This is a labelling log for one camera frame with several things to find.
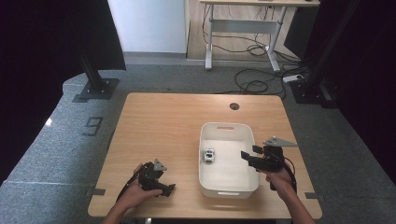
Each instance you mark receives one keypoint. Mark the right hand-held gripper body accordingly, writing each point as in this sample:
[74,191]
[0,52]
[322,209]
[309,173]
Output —
[272,158]

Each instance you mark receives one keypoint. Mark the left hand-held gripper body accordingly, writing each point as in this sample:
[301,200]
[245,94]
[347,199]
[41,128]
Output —
[150,177]

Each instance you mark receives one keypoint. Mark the white plastic bin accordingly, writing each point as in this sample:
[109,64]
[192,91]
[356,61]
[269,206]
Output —
[229,174]

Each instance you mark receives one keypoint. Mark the white toy car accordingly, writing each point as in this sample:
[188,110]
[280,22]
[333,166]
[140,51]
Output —
[209,155]

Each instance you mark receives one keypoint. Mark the person's left hand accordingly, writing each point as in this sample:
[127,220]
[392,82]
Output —
[133,196]

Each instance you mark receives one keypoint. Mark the person's right hand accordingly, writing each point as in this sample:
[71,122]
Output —
[280,183]

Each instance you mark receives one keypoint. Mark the grey tape piece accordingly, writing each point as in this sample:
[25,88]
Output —
[311,195]
[96,192]

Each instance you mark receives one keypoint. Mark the black tape floor marking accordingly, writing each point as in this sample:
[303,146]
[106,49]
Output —
[93,126]

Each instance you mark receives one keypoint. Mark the white power strip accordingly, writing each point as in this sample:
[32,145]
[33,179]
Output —
[292,78]

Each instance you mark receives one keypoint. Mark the black metal stand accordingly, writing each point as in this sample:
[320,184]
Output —
[317,74]
[96,84]

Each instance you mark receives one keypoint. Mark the white desk with metal legs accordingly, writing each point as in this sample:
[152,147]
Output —
[246,26]

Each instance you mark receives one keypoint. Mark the black curtain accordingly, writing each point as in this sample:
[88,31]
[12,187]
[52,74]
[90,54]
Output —
[46,62]
[367,77]

